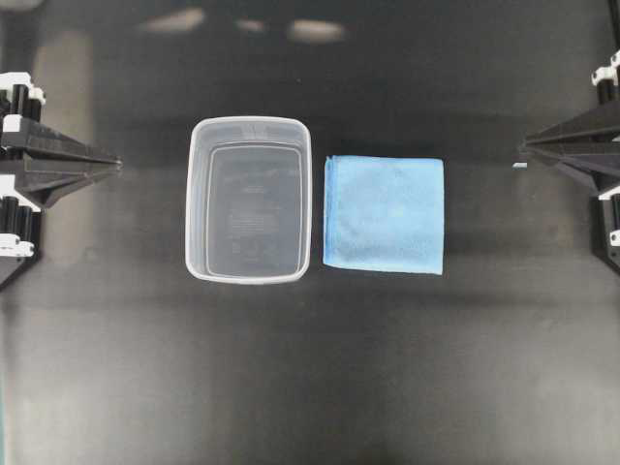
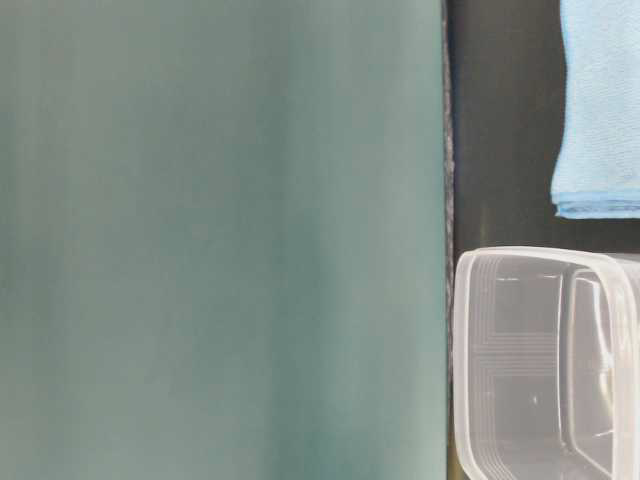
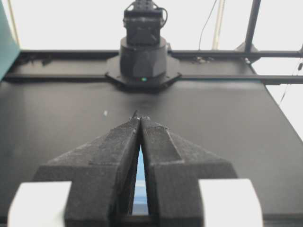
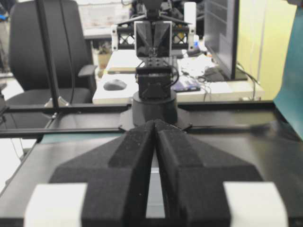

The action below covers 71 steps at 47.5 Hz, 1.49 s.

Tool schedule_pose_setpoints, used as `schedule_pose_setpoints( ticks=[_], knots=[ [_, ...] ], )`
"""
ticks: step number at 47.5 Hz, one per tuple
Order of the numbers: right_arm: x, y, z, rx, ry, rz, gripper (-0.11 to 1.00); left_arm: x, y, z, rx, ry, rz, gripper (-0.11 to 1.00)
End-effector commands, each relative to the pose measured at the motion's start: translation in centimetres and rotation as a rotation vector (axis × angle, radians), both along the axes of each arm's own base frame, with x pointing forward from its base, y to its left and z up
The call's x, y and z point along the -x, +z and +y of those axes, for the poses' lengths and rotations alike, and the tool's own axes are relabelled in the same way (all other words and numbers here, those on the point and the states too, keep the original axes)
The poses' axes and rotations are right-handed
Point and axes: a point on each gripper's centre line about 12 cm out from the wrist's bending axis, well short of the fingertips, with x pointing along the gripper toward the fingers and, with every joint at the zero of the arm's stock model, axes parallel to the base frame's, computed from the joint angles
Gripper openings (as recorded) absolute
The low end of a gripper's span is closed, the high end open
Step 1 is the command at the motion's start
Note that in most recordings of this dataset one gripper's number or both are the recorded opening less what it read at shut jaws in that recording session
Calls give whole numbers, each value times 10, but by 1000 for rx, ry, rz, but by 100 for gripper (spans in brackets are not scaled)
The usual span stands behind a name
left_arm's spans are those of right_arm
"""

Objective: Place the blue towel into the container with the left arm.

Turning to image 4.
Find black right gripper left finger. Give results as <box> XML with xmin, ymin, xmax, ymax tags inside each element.
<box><xmin>24</xmin><ymin>121</ymin><xmax>155</xmax><ymax>227</ymax></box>

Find grey computer mouse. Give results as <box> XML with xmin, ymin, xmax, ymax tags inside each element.
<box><xmin>103</xmin><ymin>79</ymin><xmax>127</xmax><ymax>91</ymax></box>

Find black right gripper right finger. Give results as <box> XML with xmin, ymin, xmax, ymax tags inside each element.
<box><xmin>155</xmin><ymin>120</ymin><xmax>289</xmax><ymax>227</ymax></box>

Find white black opposite gripper body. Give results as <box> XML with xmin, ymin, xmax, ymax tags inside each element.
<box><xmin>111</xmin><ymin>20</ymin><xmax>196</xmax><ymax>57</ymax></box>

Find black computer monitor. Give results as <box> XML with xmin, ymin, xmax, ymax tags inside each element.
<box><xmin>204</xmin><ymin>0</ymin><xmax>247</xmax><ymax>81</ymax></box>

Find white desk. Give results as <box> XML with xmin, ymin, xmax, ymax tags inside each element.
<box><xmin>92</xmin><ymin>50</ymin><xmax>265</xmax><ymax>105</ymax></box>

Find black aluminium frame rails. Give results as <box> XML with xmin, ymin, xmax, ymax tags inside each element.
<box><xmin>0</xmin><ymin>102</ymin><xmax>277</xmax><ymax>139</ymax></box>

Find teal backdrop sheet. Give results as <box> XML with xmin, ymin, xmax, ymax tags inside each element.
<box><xmin>274</xmin><ymin>0</ymin><xmax>303</xmax><ymax>138</ymax></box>

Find black vertical frame post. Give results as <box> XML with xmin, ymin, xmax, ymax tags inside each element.
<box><xmin>35</xmin><ymin>0</ymin><xmax>59</xmax><ymax>109</ymax></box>

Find black office chair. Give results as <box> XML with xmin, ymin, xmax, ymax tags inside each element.
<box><xmin>1</xmin><ymin>0</ymin><xmax>96</xmax><ymax>129</ymax></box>

